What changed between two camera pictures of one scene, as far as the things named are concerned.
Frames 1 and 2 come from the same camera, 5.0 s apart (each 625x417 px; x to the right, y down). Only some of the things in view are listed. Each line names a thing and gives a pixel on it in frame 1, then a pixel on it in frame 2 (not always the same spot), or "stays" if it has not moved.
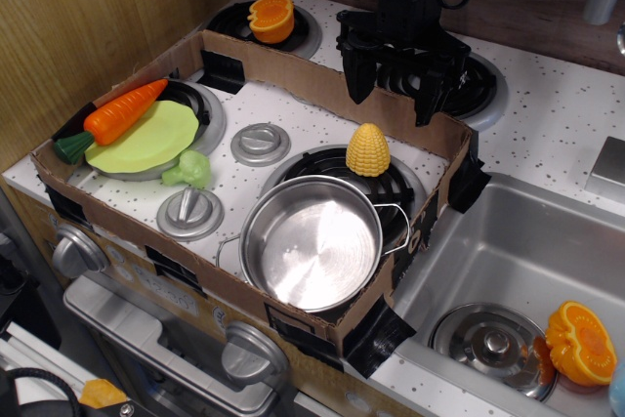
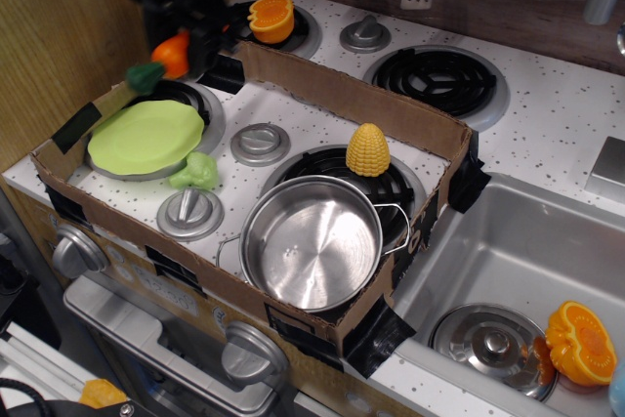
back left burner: (233, 21) stays
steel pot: (313, 243) stays
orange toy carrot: (111, 119) to (170, 58)
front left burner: (209, 113) stays
